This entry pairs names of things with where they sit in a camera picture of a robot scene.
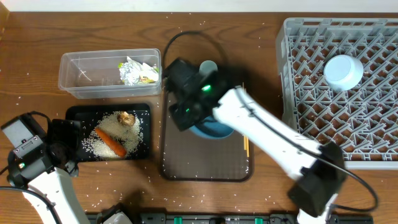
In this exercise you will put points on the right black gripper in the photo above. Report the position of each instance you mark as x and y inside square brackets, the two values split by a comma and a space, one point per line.
[185, 122]

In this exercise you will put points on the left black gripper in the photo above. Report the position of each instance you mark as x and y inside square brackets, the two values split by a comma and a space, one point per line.
[73, 134]

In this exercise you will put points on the dark blue plate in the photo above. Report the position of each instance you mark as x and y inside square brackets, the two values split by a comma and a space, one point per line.
[209, 128]

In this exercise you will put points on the orange carrot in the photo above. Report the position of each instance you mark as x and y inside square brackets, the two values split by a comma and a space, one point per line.
[116, 147]

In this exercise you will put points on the light blue plastic cup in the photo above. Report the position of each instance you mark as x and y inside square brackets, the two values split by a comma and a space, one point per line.
[207, 67]

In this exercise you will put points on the wooden chopstick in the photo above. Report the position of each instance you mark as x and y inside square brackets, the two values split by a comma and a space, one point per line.
[246, 146]

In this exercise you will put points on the dried brown mushroom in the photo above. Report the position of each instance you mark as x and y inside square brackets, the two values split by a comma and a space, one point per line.
[126, 119]

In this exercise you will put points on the pile of white rice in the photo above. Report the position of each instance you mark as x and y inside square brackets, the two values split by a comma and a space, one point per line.
[128, 135]

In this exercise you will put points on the foil snack wrapper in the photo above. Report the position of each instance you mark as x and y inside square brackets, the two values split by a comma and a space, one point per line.
[123, 69]

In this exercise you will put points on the light blue bowl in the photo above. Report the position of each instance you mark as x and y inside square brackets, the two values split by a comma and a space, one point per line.
[343, 72]

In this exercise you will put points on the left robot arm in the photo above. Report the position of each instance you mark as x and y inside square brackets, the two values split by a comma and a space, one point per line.
[41, 166]

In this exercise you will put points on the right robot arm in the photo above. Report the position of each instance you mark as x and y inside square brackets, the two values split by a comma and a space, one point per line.
[315, 169]

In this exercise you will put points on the black waste tray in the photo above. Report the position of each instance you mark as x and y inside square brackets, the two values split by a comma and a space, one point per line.
[89, 115]

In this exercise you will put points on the grey dishwasher rack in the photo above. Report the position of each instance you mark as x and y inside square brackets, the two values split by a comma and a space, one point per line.
[362, 120]

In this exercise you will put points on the dark brown serving tray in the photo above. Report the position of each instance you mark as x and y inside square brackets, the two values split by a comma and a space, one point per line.
[186, 156]

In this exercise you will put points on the clear plastic bin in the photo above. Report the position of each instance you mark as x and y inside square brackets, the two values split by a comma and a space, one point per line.
[95, 74]

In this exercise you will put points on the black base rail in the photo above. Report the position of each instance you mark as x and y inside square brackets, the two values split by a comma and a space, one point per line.
[118, 214]

